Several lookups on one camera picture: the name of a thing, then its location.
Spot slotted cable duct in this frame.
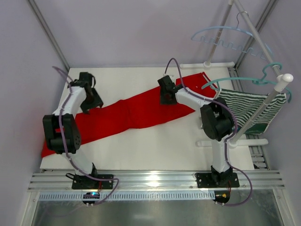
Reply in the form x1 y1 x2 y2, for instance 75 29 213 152
38 190 215 202

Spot red trousers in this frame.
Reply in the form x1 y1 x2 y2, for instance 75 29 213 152
42 72 216 157

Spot aluminium mounting rail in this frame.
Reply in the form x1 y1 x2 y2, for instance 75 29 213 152
28 169 285 192

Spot green white striped garment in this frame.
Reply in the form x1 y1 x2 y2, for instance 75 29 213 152
218 89 286 135

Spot teal hanger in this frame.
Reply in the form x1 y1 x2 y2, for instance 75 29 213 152
201 62 283 91

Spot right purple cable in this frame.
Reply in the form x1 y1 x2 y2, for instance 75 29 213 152
164 57 253 207

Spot white clothes rack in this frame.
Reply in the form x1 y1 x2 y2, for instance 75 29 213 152
180 0 294 150

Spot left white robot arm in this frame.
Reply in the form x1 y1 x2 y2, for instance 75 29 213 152
42 72 103 189

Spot purple cable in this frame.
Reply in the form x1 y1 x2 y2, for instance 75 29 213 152
164 57 253 207
52 65 119 206

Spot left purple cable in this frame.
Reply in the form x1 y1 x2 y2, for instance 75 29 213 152
52 65 119 206

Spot light blue hanger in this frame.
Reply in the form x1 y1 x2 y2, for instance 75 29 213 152
190 19 266 60

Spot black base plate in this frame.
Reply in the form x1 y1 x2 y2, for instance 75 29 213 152
195 173 240 188
71 174 114 190

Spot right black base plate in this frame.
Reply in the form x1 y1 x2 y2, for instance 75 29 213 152
195 173 240 188

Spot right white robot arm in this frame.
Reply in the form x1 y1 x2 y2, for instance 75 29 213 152
158 75 235 188

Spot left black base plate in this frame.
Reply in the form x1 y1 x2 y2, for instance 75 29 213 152
71 174 114 190

